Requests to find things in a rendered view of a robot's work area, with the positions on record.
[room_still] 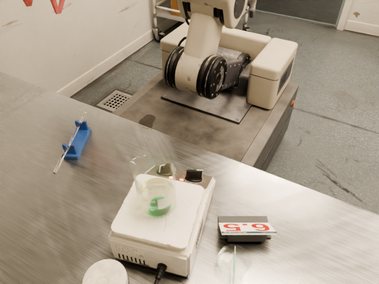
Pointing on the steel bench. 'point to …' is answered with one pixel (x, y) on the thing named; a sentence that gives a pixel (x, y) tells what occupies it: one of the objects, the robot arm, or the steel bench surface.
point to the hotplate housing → (168, 262)
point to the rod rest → (76, 145)
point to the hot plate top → (171, 237)
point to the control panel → (193, 182)
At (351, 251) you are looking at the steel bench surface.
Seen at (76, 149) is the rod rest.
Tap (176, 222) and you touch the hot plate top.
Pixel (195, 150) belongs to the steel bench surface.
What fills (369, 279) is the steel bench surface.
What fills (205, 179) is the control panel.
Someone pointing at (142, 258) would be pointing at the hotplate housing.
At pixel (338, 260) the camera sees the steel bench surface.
